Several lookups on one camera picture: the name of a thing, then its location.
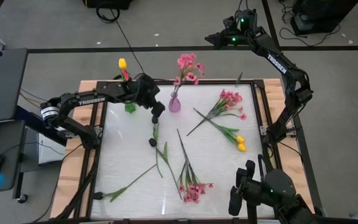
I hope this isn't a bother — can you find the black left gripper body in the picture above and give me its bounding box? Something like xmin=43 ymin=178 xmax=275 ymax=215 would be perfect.
xmin=132 ymin=74 xmax=162 ymax=108

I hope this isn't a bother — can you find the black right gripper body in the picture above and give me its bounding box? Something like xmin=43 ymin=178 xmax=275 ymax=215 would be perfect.
xmin=221 ymin=29 xmax=250 ymax=47

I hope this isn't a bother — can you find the black artificial tulip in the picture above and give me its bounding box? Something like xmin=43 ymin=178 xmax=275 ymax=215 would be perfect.
xmin=92 ymin=164 xmax=158 ymax=203
xmin=151 ymin=115 xmax=164 ymax=179
xmin=148 ymin=138 xmax=183 ymax=200

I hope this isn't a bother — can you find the yellow artificial tulip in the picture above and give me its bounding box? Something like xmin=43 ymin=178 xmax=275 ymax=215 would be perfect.
xmin=118 ymin=57 xmax=130 ymax=82
xmin=208 ymin=123 xmax=247 ymax=152
xmin=193 ymin=108 xmax=246 ymax=144

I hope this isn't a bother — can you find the pink artificial flower bunch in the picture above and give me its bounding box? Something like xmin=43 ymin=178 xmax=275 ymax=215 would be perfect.
xmin=171 ymin=53 xmax=206 ymax=99
xmin=176 ymin=128 xmax=214 ymax=204
xmin=186 ymin=89 xmax=248 ymax=137

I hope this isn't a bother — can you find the purple glass vase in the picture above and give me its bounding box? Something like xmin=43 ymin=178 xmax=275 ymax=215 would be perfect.
xmin=168 ymin=90 xmax=182 ymax=113

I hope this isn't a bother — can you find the black tripod stand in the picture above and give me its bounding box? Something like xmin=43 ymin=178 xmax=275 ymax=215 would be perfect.
xmin=73 ymin=70 xmax=326 ymax=224

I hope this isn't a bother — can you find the black floor tape strip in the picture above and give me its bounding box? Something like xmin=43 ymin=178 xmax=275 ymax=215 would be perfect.
xmin=26 ymin=45 xmax=358 ymax=54
xmin=261 ymin=0 xmax=324 ymax=215

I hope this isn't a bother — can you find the white glossy table sheet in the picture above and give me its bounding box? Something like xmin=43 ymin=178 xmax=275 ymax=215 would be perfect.
xmin=90 ymin=83 xmax=275 ymax=219

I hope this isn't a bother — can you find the black floor equipment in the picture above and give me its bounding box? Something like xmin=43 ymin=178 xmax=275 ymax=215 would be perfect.
xmin=290 ymin=0 xmax=358 ymax=37

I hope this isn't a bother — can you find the black case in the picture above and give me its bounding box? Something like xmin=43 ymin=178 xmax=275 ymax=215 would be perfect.
xmin=82 ymin=0 xmax=134 ymax=10

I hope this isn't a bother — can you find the white flat box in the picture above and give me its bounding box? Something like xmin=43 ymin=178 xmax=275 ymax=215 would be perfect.
xmin=37 ymin=132 xmax=68 ymax=166

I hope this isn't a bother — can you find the dark grey desk panel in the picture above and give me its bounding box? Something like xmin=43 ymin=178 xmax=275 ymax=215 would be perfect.
xmin=0 ymin=48 xmax=28 ymax=123

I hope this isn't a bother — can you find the grey desk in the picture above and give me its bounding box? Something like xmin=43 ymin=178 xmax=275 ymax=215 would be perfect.
xmin=0 ymin=119 xmax=24 ymax=194

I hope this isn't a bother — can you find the black floor cable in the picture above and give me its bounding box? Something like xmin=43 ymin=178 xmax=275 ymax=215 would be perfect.
xmin=96 ymin=7 xmax=151 ymax=80

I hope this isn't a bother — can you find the black cable bundle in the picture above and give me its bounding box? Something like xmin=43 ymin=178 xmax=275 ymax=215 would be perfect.
xmin=54 ymin=161 xmax=98 ymax=220
xmin=265 ymin=144 xmax=284 ymax=172

